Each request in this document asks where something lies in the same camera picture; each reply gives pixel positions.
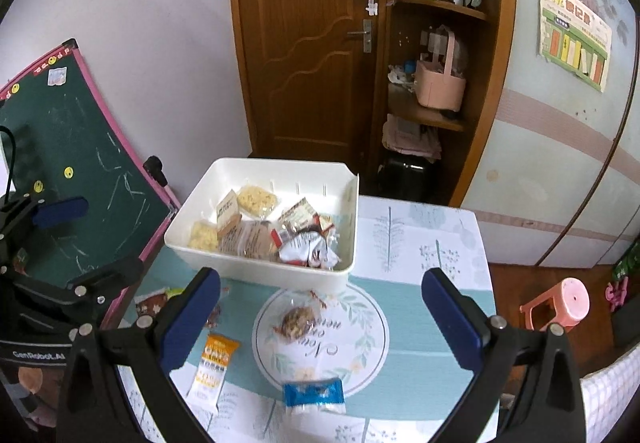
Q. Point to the wooden corner shelf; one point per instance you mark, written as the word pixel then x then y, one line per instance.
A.
pixel 485 28

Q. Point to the black chalkboard knob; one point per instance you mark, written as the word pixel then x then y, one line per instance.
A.
pixel 154 167

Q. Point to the silver red snack packet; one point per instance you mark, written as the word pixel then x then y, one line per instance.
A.
pixel 305 238

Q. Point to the clear nut bag on plate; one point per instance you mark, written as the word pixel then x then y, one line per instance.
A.
pixel 300 317

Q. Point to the folded pink cloths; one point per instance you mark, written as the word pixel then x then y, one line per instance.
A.
pixel 411 139

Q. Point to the green wrapped snack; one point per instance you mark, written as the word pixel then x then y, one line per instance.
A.
pixel 172 292

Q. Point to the white plastic storage bin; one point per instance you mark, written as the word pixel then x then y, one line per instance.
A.
pixel 329 187

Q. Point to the blue snack packet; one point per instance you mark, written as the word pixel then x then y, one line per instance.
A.
pixel 306 397

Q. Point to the brown paper snack pack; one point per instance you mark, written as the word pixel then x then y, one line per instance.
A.
pixel 235 217

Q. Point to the silver door handle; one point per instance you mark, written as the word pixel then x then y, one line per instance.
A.
pixel 365 34

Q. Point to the red brown snack packet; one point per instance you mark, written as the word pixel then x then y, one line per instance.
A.
pixel 150 304

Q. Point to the brown wooden door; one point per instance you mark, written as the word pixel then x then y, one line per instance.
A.
pixel 308 89

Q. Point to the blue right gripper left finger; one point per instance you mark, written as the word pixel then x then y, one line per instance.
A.
pixel 184 316

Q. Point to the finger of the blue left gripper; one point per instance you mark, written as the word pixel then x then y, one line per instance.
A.
pixel 51 214

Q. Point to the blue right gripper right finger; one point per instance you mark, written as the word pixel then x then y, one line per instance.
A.
pixel 460 320

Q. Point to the pink handled basket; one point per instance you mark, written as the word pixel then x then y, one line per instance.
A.
pixel 440 79

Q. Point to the colourful wall poster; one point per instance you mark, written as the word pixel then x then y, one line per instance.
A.
pixel 575 38

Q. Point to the pink plastic stool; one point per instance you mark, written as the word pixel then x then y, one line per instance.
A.
pixel 566 303

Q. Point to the clear nut snack bag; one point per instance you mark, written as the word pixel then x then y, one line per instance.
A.
pixel 214 316

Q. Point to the clear-wrapped yellow cracker pack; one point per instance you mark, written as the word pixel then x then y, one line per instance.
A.
pixel 256 201

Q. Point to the green chalkboard pink frame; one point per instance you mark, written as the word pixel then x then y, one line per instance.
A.
pixel 67 144

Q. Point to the orange white oats bar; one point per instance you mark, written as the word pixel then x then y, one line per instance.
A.
pixel 209 378

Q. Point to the clear-wrapped biscuit pack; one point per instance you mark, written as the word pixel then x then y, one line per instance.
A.
pixel 203 237

